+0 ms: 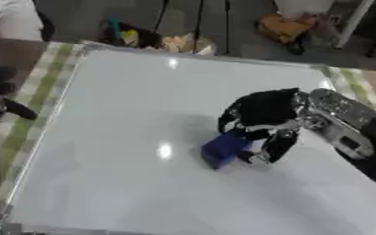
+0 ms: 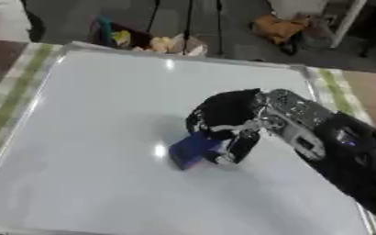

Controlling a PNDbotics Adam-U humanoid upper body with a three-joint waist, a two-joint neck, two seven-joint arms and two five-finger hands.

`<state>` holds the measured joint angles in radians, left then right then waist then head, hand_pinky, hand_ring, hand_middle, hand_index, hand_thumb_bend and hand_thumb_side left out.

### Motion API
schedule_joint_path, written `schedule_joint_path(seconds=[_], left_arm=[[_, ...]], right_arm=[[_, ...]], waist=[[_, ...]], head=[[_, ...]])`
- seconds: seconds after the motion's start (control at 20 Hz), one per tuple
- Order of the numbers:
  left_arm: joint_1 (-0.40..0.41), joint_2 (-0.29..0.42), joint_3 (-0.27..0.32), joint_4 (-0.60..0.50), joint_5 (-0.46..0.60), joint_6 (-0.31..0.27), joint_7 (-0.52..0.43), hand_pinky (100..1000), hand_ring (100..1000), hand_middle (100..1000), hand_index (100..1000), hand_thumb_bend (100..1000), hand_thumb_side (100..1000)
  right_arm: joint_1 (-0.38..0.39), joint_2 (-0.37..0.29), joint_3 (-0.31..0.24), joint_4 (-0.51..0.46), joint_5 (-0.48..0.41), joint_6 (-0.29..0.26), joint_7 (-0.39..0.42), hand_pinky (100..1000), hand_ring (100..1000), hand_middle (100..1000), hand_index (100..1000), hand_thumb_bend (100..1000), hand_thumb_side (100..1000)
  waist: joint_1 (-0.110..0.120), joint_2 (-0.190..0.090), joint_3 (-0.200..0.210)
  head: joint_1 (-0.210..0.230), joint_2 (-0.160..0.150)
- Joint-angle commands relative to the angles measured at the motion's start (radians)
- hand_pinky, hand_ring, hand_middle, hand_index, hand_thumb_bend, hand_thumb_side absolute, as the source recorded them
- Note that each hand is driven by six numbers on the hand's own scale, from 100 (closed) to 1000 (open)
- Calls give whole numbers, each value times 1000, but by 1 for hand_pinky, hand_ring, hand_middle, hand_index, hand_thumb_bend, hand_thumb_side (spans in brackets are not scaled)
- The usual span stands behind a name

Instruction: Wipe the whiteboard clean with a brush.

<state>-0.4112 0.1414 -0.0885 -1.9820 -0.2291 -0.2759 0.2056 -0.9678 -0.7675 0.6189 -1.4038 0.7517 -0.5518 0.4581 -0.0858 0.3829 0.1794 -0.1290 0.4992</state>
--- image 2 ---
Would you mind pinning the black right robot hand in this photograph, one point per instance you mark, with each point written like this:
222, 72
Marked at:
226, 111

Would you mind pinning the blue whiteboard eraser brush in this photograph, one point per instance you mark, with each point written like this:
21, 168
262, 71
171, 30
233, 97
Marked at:
194, 150

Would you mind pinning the silver and black right robot arm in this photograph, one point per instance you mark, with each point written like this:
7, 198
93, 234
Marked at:
335, 140

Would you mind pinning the black tripod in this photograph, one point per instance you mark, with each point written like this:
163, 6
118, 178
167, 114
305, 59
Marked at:
187, 24

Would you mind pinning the tan bag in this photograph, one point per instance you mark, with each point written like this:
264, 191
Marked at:
278, 29

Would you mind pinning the dark bin with toys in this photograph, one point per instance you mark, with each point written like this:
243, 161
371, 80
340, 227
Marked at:
143, 41

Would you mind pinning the white chair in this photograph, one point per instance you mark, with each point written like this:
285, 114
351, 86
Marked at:
325, 18

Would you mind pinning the white whiteboard with silver frame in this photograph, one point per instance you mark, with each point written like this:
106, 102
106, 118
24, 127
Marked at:
164, 147

